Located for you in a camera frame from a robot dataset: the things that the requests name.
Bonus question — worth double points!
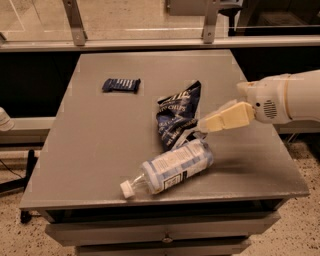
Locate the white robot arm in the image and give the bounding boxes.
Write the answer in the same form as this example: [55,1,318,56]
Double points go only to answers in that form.
[197,70,320,133]

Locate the blue label plastic bottle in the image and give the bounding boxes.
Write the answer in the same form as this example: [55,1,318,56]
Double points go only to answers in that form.
[120,139,213,198]

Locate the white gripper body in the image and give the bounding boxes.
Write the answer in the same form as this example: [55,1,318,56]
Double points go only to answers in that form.
[237,74,291,124]

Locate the right metal rail bracket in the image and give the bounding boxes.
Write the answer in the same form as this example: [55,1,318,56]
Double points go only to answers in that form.
[202,0,221,44]

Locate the black stand with cable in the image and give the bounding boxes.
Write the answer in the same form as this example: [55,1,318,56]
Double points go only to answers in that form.
[0,150,38,224]

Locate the blue chip bag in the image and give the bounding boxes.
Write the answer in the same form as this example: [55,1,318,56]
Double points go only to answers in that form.
[156,81,201,151]

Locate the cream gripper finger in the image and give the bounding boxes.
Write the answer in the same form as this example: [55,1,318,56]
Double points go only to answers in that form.
[215,99,246,115]
[197,102,255,133]

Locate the grey drawer cabinet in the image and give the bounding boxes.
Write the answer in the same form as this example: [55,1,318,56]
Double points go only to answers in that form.
[21,50,308,256]

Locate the left metal rail bracket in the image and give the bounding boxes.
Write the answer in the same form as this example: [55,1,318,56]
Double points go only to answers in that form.
[62,0,87,46]

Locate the white cylinder at left edge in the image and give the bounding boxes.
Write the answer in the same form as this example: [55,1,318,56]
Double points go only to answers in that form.
[0,107,14,132]

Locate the dark blue snack bar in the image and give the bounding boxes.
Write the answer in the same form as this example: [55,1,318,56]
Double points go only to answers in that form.
[102,78,141,93]

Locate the metal rail bracket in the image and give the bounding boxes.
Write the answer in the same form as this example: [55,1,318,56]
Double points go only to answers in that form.
[202,0,221,44]
[62,0,87,46]

